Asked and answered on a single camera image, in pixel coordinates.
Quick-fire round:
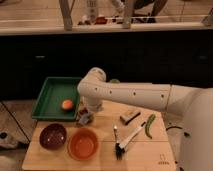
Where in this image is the grey towel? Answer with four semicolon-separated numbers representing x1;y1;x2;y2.
78;113;94;125

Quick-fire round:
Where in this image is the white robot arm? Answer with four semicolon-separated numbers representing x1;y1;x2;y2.
77;67;213;171

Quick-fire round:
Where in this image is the orange red bowl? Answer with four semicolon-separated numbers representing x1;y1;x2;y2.
67;128;99;161

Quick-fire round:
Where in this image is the dark purple bowl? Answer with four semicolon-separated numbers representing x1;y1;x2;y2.
39;123;67;150

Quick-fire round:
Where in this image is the brown pine cone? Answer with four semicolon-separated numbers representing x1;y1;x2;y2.
78;107;88;117

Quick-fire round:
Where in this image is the orange ball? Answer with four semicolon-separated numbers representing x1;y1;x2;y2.
61;99;73;111

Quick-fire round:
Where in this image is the green translucent cup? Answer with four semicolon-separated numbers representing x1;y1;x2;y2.
109;79;120;83

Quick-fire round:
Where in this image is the brown wooden block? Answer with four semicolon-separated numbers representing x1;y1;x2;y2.
120;108;141;125

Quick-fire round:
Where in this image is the green plastic tray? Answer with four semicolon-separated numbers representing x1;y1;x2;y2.
32;77;81;121

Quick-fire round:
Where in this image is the green pea pod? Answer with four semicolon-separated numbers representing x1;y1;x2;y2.
145;114;156;139

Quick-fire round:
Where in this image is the white handled brush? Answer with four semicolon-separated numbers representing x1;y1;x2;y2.
117;122;146;153

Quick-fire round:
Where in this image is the black power cable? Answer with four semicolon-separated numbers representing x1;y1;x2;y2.
165;125;184;132

